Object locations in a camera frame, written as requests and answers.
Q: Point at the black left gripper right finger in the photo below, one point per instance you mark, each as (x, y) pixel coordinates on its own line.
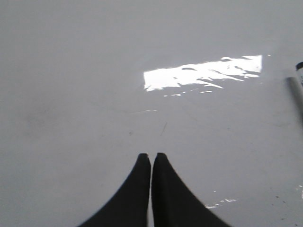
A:
(173, 204)

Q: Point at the white taped whiteboard marker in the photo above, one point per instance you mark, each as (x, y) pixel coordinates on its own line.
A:
(295, 85)

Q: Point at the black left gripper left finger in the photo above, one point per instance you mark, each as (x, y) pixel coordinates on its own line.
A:
(129, 205)

